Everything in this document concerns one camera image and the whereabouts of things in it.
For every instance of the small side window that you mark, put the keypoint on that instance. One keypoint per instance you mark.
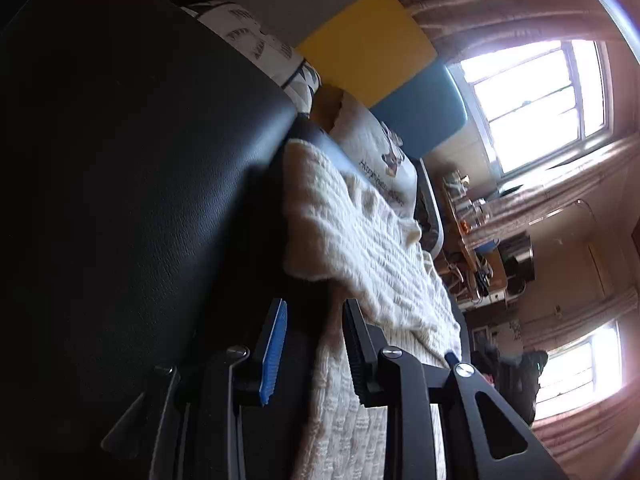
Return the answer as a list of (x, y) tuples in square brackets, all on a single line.
[(585, 365)]

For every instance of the cluster of glass jars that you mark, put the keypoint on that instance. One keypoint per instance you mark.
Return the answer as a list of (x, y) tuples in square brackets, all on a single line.
[(465, 205)]

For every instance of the wooden desk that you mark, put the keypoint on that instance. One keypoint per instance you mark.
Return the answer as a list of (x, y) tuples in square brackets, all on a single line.
[(475, 255)]

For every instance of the grey yellow blue sofa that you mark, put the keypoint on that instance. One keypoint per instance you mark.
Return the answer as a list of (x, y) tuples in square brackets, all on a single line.
[(370, 50)]

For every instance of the triangle pattern pillow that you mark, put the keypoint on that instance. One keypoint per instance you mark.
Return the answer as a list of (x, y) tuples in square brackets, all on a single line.
[(250, 35)]

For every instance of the black appliance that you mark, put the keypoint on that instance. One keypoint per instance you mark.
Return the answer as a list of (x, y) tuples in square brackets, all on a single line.
[(517, 260)]

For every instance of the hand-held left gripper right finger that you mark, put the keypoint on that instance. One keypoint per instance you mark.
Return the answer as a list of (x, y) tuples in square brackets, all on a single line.
[(357, 355)]

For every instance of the white knit sweater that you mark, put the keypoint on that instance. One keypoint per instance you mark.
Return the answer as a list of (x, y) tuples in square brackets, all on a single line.
[(370, 255)]

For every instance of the deer print pillow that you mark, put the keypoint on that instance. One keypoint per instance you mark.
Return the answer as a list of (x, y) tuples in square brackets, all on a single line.
[(380, 160)]

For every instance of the large barred window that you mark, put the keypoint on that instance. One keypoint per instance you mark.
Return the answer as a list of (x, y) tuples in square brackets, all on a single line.
[(535, 105)]

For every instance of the pink patterned curtain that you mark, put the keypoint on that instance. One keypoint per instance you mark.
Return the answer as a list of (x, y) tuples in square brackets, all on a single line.
[(595, 425), (565, 190)]

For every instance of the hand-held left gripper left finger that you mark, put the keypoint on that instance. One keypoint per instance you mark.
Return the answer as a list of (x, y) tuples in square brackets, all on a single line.
[(274, 355)]

